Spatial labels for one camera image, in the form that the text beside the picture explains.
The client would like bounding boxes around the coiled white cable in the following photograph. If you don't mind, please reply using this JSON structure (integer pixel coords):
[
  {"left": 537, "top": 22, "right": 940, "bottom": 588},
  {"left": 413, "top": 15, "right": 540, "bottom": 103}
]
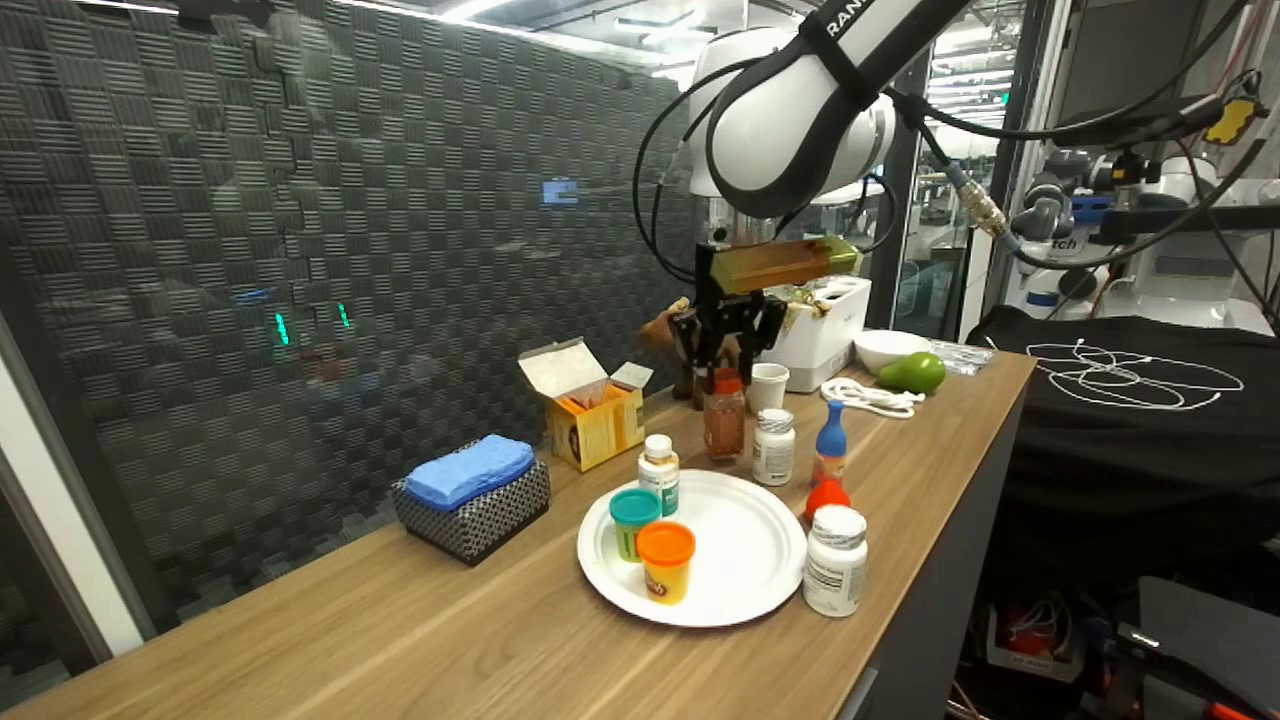
[{"left": 815, "top": 375, "right": 924, "bottom": 421}]

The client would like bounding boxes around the white pill bottle dark label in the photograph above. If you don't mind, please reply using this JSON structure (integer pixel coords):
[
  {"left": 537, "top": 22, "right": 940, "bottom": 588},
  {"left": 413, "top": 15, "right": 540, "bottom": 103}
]
[{"left": 751, "top": 404, "right": 801, "bottom": 488}]

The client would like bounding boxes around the orange lid dough tub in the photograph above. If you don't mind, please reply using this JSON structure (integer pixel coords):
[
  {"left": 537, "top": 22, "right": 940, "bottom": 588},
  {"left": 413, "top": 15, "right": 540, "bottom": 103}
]
[{"left": 630, "top": 521, "right": 698, "bottom": 609}]

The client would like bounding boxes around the white bowl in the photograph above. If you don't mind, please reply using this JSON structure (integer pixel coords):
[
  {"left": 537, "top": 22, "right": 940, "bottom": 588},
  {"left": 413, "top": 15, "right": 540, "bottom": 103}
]
[{"left": 852, "top": 327, "right": 997, "bottom": 375}]

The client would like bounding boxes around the black cloth cover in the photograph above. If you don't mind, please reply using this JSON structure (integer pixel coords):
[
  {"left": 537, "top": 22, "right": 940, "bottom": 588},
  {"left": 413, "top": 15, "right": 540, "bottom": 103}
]
[{"left": 965, "top": 308, "right": 1280, "bottom": 591}]

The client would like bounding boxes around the grey woven box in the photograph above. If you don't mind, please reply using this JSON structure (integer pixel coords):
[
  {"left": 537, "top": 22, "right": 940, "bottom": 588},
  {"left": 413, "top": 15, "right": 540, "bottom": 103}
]
[{"left": 386, "top": 444, "right": 556, "bottom": 566}]

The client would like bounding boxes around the white paper plate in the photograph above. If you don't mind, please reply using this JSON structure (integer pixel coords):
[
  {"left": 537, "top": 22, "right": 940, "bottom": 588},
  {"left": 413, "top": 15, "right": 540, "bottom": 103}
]
[{"left": 573, "top": 462, "right": 810, "bottom": 632}]

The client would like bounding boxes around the thin white cable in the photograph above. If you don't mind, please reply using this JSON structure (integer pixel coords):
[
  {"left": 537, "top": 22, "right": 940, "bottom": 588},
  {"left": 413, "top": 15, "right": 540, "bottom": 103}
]
[{"left": 1023, "top": 336, "right": 1252, "bottom": 415}]

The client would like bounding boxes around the teal lid dough tub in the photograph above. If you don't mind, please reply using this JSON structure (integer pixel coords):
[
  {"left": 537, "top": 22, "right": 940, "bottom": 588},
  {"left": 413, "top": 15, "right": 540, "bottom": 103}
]
[{"left": 604, "top": 482, "right": 665, "bottom": 565}]

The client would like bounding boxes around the black cable metal connector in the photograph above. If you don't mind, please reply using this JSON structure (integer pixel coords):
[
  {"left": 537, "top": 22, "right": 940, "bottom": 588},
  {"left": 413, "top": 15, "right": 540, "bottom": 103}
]
[{"left": 903, "top": 74, "right": 1280, "bottom": 271}]

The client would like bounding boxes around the white foam cup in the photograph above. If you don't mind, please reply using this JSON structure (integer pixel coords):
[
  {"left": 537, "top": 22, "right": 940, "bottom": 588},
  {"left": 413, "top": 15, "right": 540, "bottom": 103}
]
[{"left": 744, "top": 360, "right": 793, "bottom": 415}]

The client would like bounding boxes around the blue toy bottle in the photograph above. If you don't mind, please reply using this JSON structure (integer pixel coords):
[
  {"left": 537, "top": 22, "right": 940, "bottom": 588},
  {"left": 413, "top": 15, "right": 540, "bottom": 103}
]
[{"left": 810, "top": 397, "right": 852, "bottom": 488}]

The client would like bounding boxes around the red toy ball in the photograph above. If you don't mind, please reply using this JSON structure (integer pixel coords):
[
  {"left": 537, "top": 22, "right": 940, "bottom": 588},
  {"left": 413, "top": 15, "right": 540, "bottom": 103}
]
[{"left": 795, "top": 476, "right": 856, "bottom": 526}]

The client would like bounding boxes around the large blue label pill bottle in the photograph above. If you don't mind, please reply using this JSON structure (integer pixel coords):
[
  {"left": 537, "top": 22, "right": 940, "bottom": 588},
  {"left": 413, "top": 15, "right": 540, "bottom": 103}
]
[{"left": 801, "top": 499, "right": 870, "bottom": 621}]

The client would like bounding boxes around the blue folded cloth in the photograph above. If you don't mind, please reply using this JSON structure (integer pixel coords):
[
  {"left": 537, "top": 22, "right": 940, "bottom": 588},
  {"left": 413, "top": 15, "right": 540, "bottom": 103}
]
[{"left": 396, "top": 433, "right": 540, "bottom": 514}]

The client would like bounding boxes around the brown moose plush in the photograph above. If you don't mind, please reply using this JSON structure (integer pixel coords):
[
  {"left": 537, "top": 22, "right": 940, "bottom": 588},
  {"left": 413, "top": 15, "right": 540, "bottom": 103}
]
[{"left": 635, "top": 293, "right": 723, "bottom": 404}]

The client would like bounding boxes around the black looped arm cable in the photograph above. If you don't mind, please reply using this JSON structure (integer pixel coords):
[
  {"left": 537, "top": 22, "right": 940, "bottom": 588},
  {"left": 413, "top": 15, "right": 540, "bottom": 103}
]
[{"left": 630, "top": 52, "right": 751, "bottom": 293}]

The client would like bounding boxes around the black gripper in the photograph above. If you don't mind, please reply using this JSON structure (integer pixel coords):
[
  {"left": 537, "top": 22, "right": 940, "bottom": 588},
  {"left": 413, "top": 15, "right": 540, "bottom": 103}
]
[{"left": 675, "top": 245, "right": 793, "bottom": 404}]

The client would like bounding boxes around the open yellow cardboard box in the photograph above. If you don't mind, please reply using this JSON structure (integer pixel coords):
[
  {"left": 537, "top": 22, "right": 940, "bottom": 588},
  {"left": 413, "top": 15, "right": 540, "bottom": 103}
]
[{"left": 514, "top": 336, "right": 656, "bottom": 476}]

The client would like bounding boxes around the white countertop appliance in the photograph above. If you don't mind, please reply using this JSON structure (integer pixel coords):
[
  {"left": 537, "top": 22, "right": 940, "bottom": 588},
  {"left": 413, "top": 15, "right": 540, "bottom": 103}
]
[{"left": 762, "top": 271, "right": 875, "bottom": 397}]

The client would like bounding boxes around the green toy fruit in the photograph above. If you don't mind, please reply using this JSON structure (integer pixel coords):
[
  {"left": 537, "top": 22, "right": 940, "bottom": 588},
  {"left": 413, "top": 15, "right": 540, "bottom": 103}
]
[{"left": 870, "top": 348, "right": 952, "bottom": 400}]

